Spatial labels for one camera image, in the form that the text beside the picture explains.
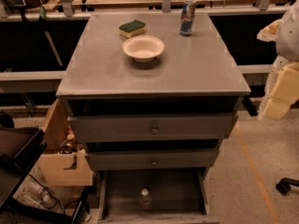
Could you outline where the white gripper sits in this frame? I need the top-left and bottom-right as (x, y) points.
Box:
(257, 19), (299, 119)

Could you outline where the clear plastic water bottle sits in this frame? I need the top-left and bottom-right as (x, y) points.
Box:
(139, 188), (152, 210)

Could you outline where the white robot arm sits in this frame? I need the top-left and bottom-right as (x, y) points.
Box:
(257, 1), (299, 119)

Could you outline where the grey middle drawer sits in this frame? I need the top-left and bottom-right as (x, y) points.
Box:
(86, 148), (219, 171)

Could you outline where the grey top drawer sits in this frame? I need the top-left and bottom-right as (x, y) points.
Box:
(68, 113), (237, 143)

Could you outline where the grey drawer cabinet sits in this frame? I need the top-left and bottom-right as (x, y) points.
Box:
(55, 12), (252, 173)

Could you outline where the grey open bottom drawer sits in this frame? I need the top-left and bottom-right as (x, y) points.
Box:
(98, 168), (221, 224)

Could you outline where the plastic bottle on floor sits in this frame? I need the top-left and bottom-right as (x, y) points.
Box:
(28, 182), (57, 209)

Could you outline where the black chair caster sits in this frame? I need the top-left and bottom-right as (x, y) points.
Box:
(276, 177), (299, 195)

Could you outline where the blue silver drink can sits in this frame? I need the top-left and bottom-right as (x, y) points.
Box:
(179, 0), (196, 36)

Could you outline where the white bowl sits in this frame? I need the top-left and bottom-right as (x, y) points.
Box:
(122, 35), (164, 63)

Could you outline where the green yellow sponge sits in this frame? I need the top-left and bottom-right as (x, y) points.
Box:
(119, 20), (146, 38)

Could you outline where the light wooden box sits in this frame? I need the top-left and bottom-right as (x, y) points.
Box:
(38, 99), (93, 186)

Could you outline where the black cart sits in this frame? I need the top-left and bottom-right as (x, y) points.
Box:
(0, 112), (92, 224)

